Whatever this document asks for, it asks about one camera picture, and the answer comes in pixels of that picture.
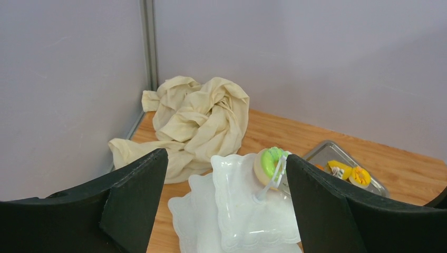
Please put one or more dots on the stainless steel tray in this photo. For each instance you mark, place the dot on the stainless steel tray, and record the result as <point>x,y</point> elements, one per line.
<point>329,150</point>

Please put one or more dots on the beige crumpled cloth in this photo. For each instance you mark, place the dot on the beige crumpled cloth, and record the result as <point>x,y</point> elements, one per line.
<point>193,122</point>

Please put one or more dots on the left aluminium frame post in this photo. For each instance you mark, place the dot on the left aluminium frame post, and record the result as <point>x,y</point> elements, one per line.
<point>149,42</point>

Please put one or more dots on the yellow cake cube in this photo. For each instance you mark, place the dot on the yellow cake cube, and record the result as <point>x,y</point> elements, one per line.
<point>339,170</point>

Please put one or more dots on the orange round cake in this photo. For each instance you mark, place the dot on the orange round cake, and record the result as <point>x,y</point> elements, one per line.
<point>320,167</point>

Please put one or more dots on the green frosted donut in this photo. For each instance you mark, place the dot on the green frosted donut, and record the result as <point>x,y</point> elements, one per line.
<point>270,166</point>

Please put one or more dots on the white three-tier dessert stand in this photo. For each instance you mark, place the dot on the white three-tier dessert stand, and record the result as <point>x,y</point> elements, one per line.
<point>222,213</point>

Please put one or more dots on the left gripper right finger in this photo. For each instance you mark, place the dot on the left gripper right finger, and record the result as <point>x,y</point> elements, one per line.
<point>335,216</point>

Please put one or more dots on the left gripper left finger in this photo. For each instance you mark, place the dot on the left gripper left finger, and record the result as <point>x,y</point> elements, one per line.
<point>112,213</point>

